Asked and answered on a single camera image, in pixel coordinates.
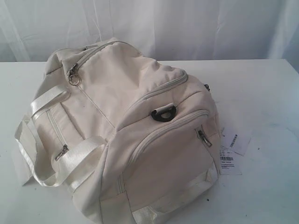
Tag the white barcode hang tag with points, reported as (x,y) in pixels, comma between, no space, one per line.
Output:
(229,162)

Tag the cream white duffel bag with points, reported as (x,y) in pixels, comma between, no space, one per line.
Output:
(133,140)

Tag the small white paper tag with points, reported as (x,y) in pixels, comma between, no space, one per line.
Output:
(239,144)

